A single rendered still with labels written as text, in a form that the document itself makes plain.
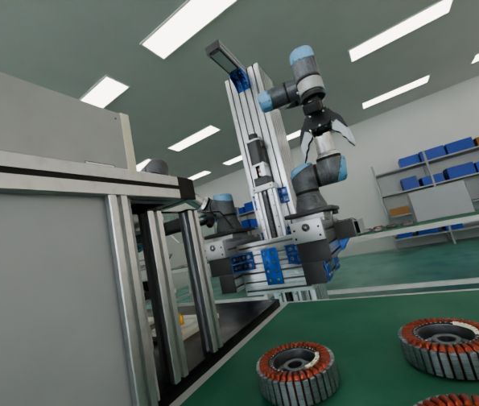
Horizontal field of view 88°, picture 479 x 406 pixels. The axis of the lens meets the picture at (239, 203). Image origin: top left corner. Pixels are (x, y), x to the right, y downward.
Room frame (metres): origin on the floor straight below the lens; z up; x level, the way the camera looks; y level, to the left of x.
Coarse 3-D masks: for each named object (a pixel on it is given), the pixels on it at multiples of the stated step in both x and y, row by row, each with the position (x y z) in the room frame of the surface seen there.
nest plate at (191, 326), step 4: (184, 316) 0.79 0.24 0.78; (188, 316) 0.78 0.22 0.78; (192, 316) 0.77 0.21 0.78; (184, 320) 0.74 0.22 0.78; (188, 320) 0.73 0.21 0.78; (192, 320) 0.72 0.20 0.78; (196, 320) 0.71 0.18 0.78; (184, 324) 0.70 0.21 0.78; (188, 324) 0.69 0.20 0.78; (192, 324) 0.68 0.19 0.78; (196, 324) 0.68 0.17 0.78; (184, 328) 0.66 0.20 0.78; (188, 328) 0.66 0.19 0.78; (192, 328) 0.65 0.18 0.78; (196, 328) 0.66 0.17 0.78; (152, 332) 0.69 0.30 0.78; (184, 332) 0.63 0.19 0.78; (188, 332) 0.63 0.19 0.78; (192, 332) 0.64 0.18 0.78; (152, 336) 0.66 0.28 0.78; (184, 336) 0.62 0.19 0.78; (188, 336) 0.63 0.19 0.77; (156, 340) 0.65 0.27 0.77
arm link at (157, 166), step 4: (152, 160) 1.22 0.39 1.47; (156, 160) 1.22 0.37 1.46; (160, 160) 1.23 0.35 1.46; (148, 164) 1.22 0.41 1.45; (152, 164) 1.20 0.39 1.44; (156, 164) 1.20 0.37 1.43; (160, 164) 1.21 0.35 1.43; (164, 164) 1.23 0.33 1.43; (148, 168) 1.21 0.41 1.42; (152, 168) 1.19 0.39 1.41; (156, 168) 1.19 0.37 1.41; (160, 168) 1.19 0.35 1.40; (164, 168) 1.21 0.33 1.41; (152, 172) 1.18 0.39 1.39; (156, 172) 1.18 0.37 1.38; (160, 172) 1.19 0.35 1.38; (164, 172) 1.21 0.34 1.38; (140, 244) 1.09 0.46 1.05
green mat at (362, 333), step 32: (288, 320) 0.66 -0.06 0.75; (320, 320) 0.61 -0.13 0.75; (352, 320) 0.57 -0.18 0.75; (384, 320) 0.54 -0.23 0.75; (416, 320) 0.51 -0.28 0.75; (256, 352) 0.52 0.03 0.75; (352, 352) 0.44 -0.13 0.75; (384, 352) 0.42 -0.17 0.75; (224, 384) 0.43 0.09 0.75; (256, 384) 0.41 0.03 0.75; (352, 384) 0.36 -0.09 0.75; (384, 384) 0.35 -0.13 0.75; (416, 384) 0.34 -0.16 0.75; (448, 384) 0.33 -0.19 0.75
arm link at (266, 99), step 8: (272, 88) 0.83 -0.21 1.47; (280, 88) 0.81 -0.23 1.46; (264, 96) 0.83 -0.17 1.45; (272, 96) 0.82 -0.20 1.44; (280, 96) 0.82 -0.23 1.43; (264, 104) 0.84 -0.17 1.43; (272, 104) 0.84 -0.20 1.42; (280, 104) 0.84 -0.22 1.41; (288, 104) 1.12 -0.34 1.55; (264, 112) 0.87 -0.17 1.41
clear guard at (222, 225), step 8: (168, 216) 0.59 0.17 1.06; (176, 216) 0.62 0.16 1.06; (200, 216) 0.72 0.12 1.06; (208, 216) 0.75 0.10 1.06; (216, 216) 0.74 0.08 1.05; (224, 216) 0.74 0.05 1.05; (200, 224) 0.79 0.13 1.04; (208, 224) 0.78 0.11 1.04; (216, 224) 0.77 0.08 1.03; (224, 224) 0.76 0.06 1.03; (208, 232) 0.81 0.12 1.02; (216, 232) 0.80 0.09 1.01; (176, 240) 0.88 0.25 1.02
